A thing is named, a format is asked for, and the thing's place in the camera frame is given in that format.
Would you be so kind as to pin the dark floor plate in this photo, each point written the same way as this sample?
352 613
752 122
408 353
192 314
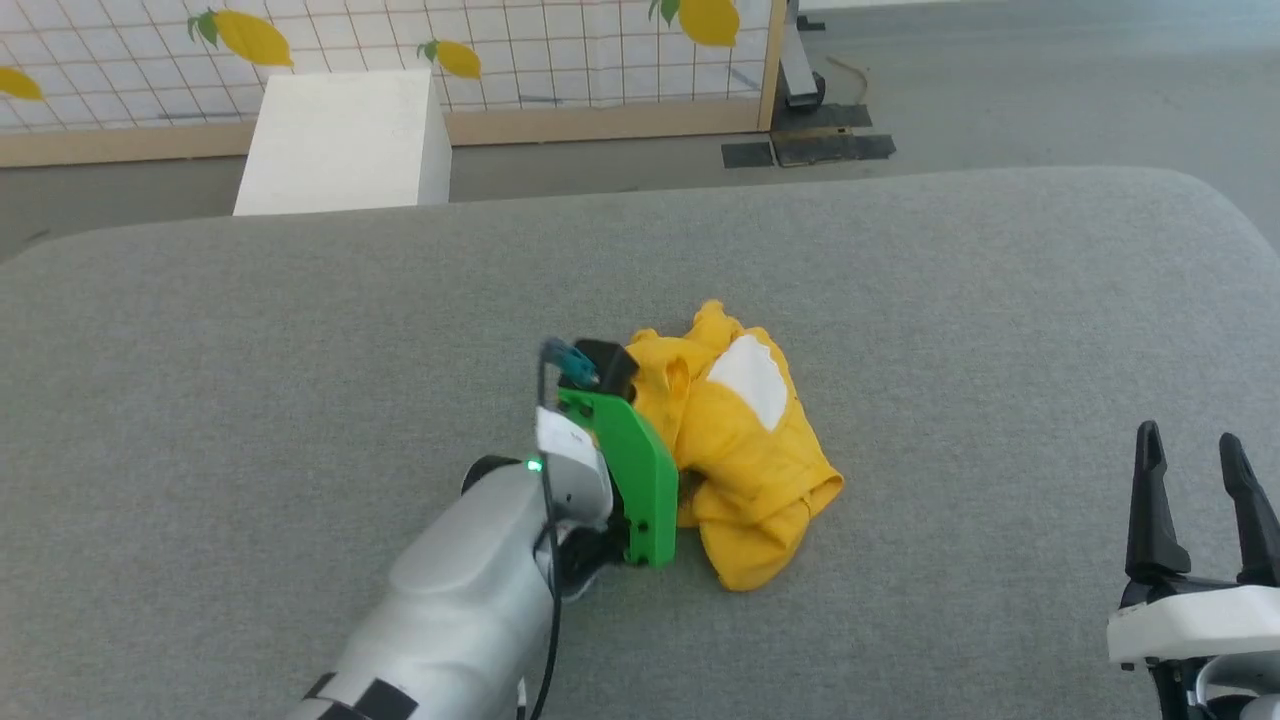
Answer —
825 116

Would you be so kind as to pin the lemon print partition screen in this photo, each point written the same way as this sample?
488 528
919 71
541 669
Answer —
560 60

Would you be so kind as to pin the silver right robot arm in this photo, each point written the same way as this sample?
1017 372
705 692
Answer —
1255 710

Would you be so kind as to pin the grey metal stand leg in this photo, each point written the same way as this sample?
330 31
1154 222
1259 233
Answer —
800 70

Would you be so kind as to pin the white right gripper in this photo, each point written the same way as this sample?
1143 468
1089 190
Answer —
1200 620

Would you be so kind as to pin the white box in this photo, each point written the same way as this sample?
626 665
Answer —
345 140

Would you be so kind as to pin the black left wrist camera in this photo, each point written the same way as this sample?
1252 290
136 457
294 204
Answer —
608 365

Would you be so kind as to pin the small black floor mat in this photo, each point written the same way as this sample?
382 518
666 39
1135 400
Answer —
748 155

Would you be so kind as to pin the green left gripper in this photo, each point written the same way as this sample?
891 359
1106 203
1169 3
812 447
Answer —
645 480

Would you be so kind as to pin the yellow garment with white patch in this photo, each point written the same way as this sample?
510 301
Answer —
750 470

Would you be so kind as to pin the long black floor mat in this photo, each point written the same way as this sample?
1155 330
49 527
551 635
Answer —
832 147

